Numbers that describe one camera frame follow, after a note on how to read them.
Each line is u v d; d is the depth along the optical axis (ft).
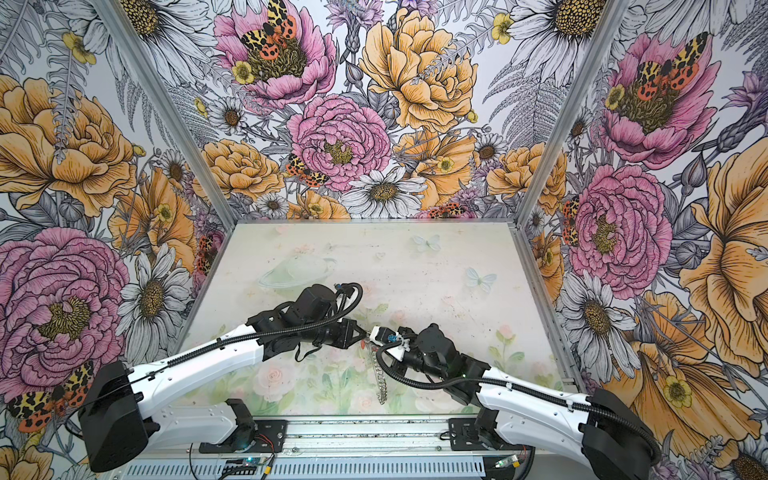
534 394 1.62
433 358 1.92
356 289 2.13
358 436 2.50
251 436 2.26
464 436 2.41
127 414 1.28
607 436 1.36
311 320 1.98
